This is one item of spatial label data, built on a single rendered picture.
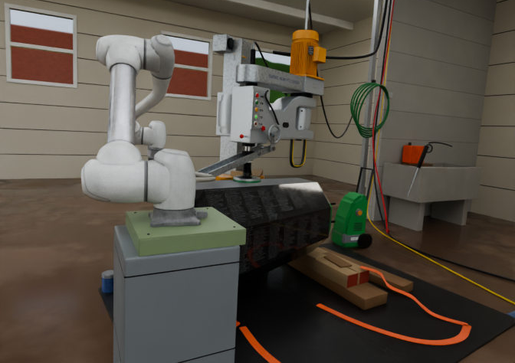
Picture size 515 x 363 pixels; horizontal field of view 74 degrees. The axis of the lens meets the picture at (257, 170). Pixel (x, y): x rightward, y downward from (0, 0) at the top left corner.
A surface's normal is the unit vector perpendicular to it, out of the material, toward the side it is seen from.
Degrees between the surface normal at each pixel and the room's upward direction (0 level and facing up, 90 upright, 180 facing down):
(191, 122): 90
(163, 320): 90
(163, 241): 90
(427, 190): 90
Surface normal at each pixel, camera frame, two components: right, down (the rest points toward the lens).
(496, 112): -0.89, 0.00
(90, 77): 0.45, 0.13
